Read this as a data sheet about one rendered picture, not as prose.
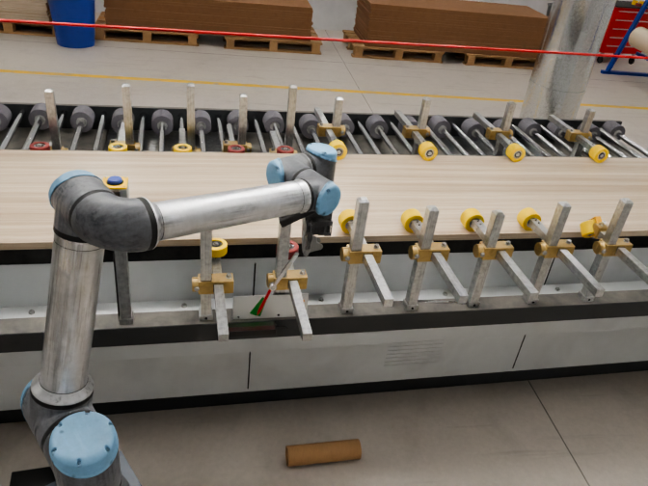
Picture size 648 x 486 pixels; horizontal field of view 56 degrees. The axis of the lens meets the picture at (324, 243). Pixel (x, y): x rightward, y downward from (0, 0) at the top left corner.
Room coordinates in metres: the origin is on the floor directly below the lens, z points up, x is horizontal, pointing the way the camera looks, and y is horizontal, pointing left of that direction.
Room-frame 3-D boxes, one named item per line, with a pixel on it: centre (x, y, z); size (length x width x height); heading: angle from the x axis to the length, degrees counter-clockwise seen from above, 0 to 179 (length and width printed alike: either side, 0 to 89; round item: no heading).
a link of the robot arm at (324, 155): (1.61, 0.04, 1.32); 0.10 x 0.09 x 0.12; 134
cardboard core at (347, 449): (1.63, -0.11, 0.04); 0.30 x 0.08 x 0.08; 106
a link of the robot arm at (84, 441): (0.93, 0.51, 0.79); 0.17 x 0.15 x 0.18; 44
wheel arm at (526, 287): (1.87, -0.63, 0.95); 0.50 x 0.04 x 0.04; 16
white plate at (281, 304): (1.64, 0.15, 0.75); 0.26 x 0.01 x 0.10; 106
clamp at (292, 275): (1.68, 0.11, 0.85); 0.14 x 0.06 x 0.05; 106
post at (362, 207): (1.74, -0.11, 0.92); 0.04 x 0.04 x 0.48; 16
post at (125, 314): (1.53, 0.62, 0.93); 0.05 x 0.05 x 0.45; 16
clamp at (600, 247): (2.02, -1.09, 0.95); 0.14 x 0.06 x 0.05; 106
